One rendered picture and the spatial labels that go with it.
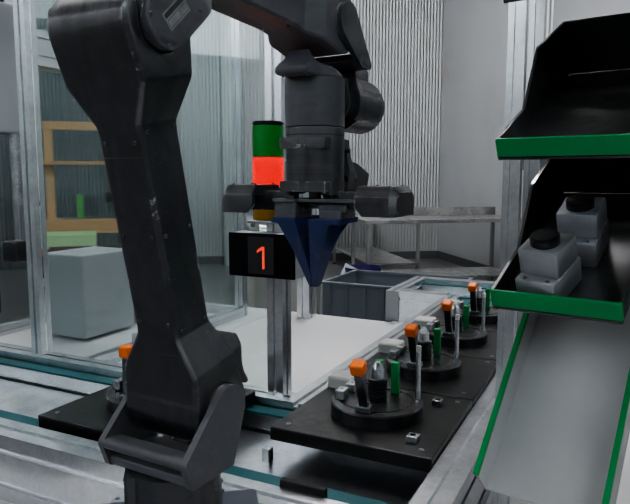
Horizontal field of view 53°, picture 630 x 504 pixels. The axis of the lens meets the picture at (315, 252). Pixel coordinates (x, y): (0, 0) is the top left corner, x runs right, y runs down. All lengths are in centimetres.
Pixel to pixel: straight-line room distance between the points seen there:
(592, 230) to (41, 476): 79
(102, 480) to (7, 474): 18
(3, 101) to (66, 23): 124
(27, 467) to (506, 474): 65
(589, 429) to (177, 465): 47
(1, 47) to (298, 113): 117
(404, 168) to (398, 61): 167
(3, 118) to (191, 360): 128
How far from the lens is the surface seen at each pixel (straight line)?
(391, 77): 1034
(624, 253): 79
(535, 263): 69
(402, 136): 1030
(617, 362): 81
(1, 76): 168
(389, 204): 56
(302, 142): 60
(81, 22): 42
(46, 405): 128
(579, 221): 75
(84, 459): 93
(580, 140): 67
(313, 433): 92
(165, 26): 41
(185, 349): 45
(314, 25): 59
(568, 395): 79
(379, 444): 89
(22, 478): 104
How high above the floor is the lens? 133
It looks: 7 degrees down
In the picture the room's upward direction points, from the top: straight up
